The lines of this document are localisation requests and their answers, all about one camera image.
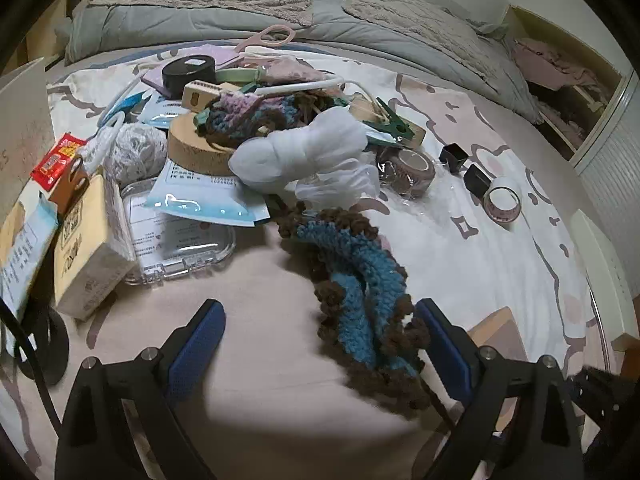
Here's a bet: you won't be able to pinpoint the white cardboard box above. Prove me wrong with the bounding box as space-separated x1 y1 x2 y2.
0 57 56 221

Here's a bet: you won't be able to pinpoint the white yarn ball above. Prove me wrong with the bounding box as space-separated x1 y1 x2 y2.
102 125 168 183

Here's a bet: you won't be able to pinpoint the white rope ring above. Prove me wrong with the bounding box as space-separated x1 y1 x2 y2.
82 112 126 171

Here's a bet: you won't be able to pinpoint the grey quilt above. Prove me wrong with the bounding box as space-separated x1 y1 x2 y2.
65 0 546 126

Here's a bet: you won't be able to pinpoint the green clothespin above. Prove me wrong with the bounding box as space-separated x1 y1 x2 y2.
372 97 416 142

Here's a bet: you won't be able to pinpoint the small black round tin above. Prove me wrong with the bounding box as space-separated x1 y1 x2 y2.
161 55 217 98

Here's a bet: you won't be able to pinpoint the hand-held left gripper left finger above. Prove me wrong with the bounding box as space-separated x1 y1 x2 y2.
54 298 227 480

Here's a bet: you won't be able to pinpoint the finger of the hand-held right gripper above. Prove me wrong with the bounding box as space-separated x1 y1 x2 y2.
567 367 640 480

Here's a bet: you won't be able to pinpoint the brown patterned tape roll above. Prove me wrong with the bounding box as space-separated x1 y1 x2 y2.
376 149 437 196

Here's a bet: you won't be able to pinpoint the pink scissors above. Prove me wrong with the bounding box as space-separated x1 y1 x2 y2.
234 24 297 53

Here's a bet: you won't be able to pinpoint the wooden open shelf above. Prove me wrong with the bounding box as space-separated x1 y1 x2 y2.
505 5 626 161

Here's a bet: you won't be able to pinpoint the white plastic bag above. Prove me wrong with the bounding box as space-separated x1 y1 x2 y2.
228 108 381 208

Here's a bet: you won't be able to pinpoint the beige tissue pack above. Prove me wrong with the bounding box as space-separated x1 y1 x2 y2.
52 175 138 321

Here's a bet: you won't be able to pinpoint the black cable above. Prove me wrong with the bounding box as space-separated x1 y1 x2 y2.
0 300 63 433

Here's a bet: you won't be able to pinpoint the purple brown crochet scrunchie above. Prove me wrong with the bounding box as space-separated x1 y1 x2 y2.
192 91 321 148

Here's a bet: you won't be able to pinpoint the round cork coaster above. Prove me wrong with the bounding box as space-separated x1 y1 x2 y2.
166 111 236 177

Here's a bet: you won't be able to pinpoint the blue brown crochet scrunchie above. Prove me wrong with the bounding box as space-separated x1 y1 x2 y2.
277 205 433 421

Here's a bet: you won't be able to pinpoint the slotted wooden block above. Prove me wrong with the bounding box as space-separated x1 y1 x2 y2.
182 80 236 111

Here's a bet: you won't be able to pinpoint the large black round tin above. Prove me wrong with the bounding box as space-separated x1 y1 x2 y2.
17 305 71 386

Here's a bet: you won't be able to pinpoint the pink cloth pouch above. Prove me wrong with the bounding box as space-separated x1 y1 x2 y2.
260 56 326 86

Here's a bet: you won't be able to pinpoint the brown cardboard tag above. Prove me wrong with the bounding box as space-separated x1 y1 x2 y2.
50 157 91 213

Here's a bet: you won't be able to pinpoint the clear plastic case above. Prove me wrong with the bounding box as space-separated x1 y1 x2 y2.
120 180 237 286

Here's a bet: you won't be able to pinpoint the teal blue wrapper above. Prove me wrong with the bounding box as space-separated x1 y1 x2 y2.
107 92 151 121

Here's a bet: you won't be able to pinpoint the white cabinet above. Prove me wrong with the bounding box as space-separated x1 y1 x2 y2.
570 75 640 351

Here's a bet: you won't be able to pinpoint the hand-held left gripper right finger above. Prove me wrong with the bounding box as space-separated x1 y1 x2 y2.
415 298 586 480

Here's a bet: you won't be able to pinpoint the clear plastic wrap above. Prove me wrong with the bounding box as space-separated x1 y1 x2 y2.
372 147 481 221

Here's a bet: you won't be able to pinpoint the red snack packet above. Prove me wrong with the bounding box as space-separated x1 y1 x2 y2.
31 132 83 191

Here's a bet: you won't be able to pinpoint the tan flat block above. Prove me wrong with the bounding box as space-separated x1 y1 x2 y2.
470 307 528 361

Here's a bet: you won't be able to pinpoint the white tape roll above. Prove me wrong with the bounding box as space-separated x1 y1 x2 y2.
482 177 523 231

